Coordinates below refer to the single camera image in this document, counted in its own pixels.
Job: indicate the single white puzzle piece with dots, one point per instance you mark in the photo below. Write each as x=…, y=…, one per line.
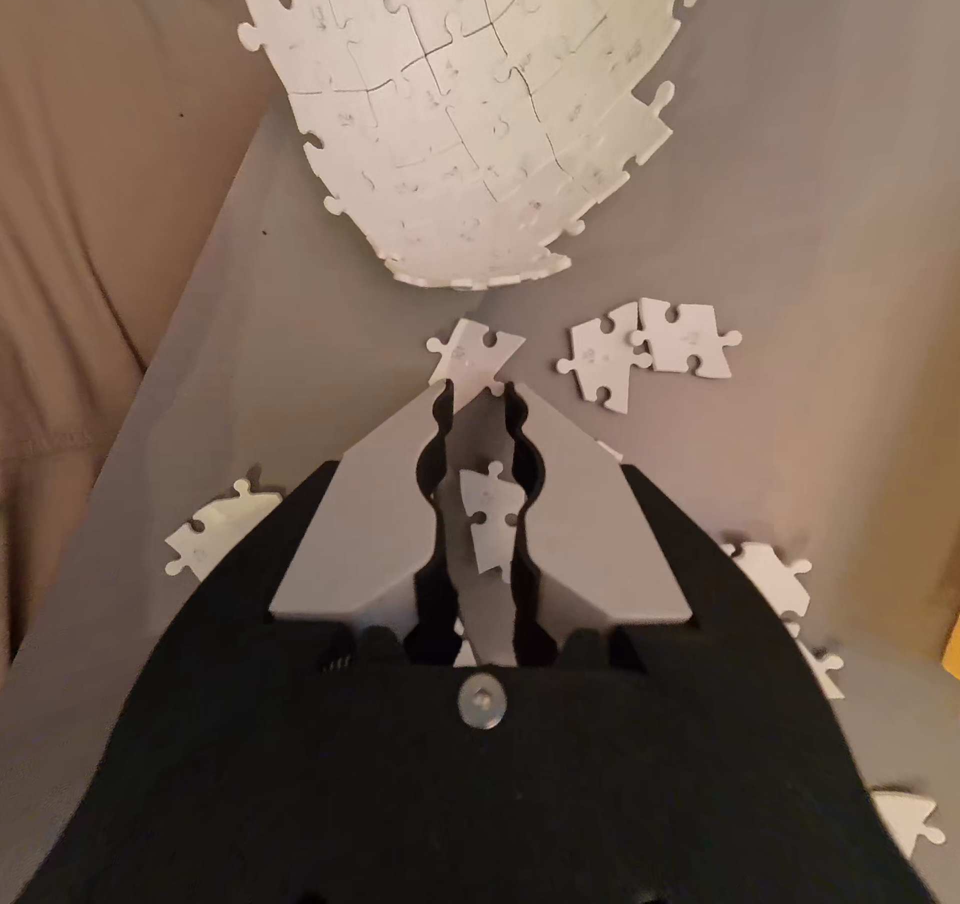
x=472, y=356

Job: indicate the person's tan trouser leg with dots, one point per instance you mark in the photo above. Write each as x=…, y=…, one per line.
x=90, y=244

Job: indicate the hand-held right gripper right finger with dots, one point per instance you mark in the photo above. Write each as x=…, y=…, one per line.
x=600, y=543

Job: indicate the white puzzle pieces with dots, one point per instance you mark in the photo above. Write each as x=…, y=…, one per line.
x=675, y=348

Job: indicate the partly built white puzzle ball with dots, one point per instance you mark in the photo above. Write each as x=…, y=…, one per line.
x=464, y=108

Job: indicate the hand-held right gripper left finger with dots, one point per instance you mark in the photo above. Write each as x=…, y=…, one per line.
x=352, y=535

